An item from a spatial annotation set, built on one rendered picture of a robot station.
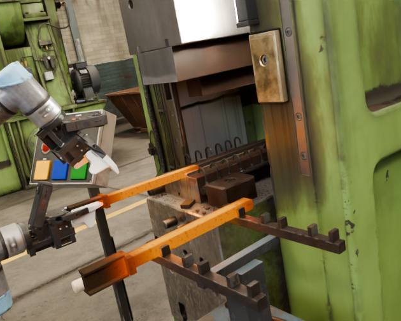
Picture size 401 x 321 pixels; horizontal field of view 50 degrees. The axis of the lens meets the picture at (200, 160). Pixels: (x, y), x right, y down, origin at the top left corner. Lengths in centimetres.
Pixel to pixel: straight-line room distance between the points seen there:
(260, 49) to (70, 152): 53
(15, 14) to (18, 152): 174
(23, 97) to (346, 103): 73
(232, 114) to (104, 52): 892
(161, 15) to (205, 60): 17
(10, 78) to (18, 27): 516
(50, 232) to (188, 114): 65
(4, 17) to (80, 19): 435
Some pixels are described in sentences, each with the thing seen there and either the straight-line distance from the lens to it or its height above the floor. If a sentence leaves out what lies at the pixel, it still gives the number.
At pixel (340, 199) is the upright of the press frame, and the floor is 95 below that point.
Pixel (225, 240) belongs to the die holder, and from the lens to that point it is 116.
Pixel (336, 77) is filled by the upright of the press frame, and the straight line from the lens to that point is 100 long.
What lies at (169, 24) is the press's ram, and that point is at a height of 142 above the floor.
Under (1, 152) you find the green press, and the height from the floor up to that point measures 54.
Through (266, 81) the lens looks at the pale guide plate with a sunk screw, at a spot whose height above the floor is 124.
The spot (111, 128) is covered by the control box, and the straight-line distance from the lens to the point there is 166.
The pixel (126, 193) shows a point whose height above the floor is 100.
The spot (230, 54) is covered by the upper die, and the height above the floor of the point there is 131.
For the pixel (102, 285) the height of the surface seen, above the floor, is 97.
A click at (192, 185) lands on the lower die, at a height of 97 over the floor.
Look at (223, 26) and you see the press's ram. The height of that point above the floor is 139.
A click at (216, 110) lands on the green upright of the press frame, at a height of 112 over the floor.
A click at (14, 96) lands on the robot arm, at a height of 132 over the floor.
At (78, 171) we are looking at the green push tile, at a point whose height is 100.
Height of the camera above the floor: 134
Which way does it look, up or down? 14 degrees down
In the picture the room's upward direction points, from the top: 10 degrees counter-clockwise
